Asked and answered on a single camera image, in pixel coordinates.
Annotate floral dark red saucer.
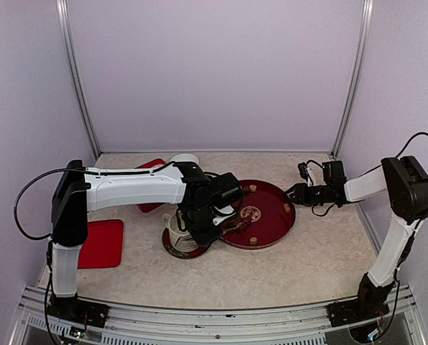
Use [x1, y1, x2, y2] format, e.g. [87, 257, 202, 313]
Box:
[162, 229, 210, 259]

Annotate left aluminium frame post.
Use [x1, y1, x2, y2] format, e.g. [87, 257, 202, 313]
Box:
[55, 0, 102, 160]

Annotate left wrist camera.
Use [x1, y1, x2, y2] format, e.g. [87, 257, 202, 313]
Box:
[212, 205, 237, 226]

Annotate front aluminium rail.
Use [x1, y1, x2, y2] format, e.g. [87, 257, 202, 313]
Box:
[6, 286, 428, 344]

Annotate tan chocolate near rim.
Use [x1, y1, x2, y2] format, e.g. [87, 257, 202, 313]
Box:
[283, 203, 291, 213]

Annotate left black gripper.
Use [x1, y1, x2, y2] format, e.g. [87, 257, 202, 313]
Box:
[182, 204, 224, 247]

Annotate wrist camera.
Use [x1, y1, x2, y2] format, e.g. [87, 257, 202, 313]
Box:
[212, 205, 237, 226]
[297, 160, 321, 187]

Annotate red box lid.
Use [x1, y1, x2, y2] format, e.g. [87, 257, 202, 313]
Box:
[78, 219, 124, 270]

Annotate right aluminium frame post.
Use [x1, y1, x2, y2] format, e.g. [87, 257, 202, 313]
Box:
[330, 0, 374, 159]

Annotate white and orange bowl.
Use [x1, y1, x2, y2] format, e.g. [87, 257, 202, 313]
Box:
[170, 153, 200, 165]

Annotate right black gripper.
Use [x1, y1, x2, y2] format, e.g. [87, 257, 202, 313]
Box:
[281, 182, 332, 206]

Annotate cream ceramic mug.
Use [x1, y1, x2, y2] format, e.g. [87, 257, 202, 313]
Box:
[162, 213, 198, 252]

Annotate aluminium frame post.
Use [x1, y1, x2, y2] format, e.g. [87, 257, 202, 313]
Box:
[330, 0, 374, 159]
[55, 0, 102, 160]

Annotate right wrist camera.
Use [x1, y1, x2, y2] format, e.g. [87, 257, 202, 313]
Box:
[297, 160, 321, 187]

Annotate round dark red tray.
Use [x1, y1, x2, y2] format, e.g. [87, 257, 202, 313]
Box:
[220, 180, 296, 250]

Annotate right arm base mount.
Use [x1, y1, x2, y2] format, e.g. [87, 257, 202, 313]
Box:
[327, 299, 390, 327]

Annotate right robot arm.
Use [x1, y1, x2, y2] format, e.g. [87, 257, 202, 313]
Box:
[284, 152, 428, 326]

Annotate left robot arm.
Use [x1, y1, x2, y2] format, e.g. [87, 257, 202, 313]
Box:
[13, 160, 243, 320]

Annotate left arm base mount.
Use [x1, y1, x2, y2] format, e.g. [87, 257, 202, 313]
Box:
[47, 298, 110, 328]

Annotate red chocolate box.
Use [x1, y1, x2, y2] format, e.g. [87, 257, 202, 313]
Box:
[137, 158, 166, 213]

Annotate metal serving tongs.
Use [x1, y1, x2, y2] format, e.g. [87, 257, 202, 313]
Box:
[181, 215, 253, 245]

